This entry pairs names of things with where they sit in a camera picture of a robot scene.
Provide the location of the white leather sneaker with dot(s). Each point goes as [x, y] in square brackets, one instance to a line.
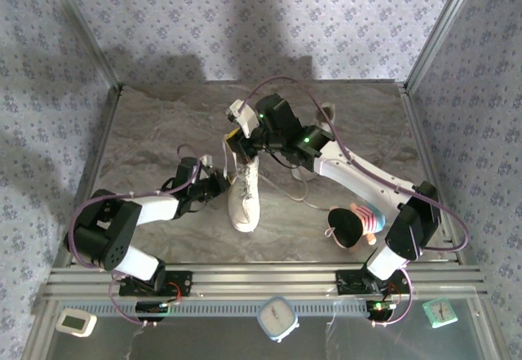
[244, 209]
[328, 112]

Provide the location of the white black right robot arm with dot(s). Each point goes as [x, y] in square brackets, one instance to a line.
[367, 180]

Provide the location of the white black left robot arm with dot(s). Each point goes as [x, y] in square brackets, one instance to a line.
[155, 209]

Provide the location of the plush doll with black hat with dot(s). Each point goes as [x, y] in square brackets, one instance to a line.
[346, 225]

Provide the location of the black controller board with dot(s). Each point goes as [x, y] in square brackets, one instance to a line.
[151, 309]
[381, 309]

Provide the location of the blue-rimmed square white clock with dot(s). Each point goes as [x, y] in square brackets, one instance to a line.
[277, 315]

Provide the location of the white digital timer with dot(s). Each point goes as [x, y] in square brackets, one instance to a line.
[75, 322]

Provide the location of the green alarm clock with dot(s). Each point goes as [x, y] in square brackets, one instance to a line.
[440, 314]

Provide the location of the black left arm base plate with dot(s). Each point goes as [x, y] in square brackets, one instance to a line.
[185, 284]

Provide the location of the aluminium table edge rail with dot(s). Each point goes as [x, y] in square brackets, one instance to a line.
[103, 133]
[424, 152]

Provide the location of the aluminium mounting rail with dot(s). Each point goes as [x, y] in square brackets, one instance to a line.
[265, 280]

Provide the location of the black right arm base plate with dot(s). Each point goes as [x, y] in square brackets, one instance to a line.
[346, 284]

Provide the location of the aluminium frame post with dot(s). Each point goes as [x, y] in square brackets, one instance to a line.
[450, 9]
[85, 29]

